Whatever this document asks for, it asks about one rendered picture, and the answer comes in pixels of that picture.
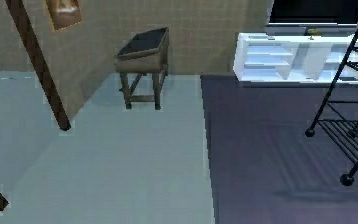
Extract brown wooden stool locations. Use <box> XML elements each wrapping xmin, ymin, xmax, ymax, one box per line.
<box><xmin>113</xmin><ymin>26</ymin><xmax>171</xmax><ymax>111</ymax></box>

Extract white tv stand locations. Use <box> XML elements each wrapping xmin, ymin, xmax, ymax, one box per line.
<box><xmin>232</xmin><ymin>31</ymin><xmax>358</xmax><ymax>84</ymax></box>

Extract framed brown picture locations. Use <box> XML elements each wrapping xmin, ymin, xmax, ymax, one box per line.
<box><xmin>44</xmin><ymin>0</ymin><xmax>84</xmax><ymax>32</ymax></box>

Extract small yellow green object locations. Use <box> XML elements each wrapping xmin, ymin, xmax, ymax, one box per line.
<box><xmin>307</xmin><ymin>28</ymin><xmax>321</xmax><ymax>41</ymax></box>

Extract black television set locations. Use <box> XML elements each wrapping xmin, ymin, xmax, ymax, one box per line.
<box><xmin>264</xmin><ymin>0</ymin><xmax>358</xmax><ymax>36</ymax></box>

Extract black wire cart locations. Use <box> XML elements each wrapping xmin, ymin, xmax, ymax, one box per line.
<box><xmin>304</xmin><ymin>19</ymin><xmax>358</xmax><ymax>187</ymax></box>

